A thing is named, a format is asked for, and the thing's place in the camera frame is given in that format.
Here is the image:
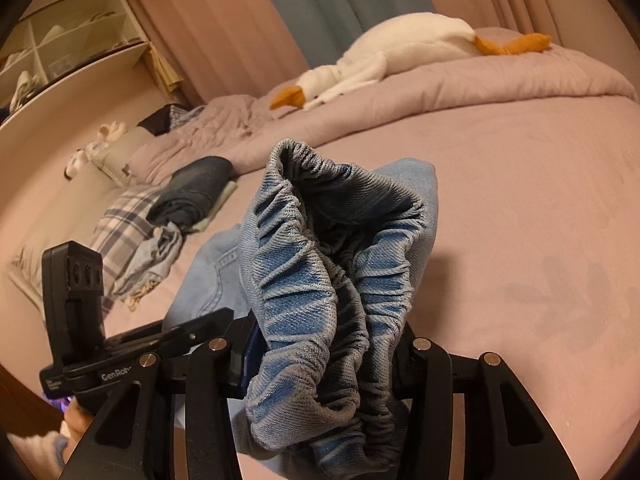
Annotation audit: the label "bed with pink sheet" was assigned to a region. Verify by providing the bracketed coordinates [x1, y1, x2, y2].
[0, 95, 640, 480]

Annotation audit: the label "dark folded jeans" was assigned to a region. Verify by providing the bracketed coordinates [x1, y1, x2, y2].
[147, 156, 235, 228]

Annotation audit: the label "person's left hand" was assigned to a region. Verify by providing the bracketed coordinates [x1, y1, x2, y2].
[65, 402, 98, 443]

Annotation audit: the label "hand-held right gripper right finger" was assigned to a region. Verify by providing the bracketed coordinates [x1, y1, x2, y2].
[392, 325, 586, 480]

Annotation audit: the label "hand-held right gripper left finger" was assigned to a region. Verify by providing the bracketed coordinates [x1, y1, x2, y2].
[60, 317, 262, 480]

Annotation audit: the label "light green folded cloth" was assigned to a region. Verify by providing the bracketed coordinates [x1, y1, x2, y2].
[190, 180, 239, 234]

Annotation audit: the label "yellow hanging cloth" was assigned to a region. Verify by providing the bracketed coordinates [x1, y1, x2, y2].
[147, 42, 186, 94]

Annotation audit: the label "white goose plush toy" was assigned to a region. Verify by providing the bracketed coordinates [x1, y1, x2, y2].
[270, 11, 553, 111]

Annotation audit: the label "light blue denim pants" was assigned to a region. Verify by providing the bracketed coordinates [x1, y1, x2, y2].
[165, 139, 441, 478]

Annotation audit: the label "small white plush toy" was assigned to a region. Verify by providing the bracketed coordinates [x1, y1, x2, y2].
[64, 121, 128, 180]

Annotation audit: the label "black cloth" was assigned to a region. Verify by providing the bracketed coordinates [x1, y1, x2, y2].
[137, 104, 206, 137]

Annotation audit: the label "pink duvet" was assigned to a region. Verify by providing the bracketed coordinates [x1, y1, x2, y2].
[127, 40, 638, 188]

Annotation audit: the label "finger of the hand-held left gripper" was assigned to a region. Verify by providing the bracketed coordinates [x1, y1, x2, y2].
[106, 307, 236, 357]

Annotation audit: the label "plaid shirt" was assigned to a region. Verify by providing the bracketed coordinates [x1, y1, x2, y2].
[112, 222, 184, 302]

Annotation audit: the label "white cubby shelf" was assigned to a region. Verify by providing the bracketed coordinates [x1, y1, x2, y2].
[0, 0, 153, 127]

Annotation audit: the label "person's left forearm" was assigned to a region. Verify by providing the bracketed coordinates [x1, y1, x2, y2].
[7, 430, 71, 480]

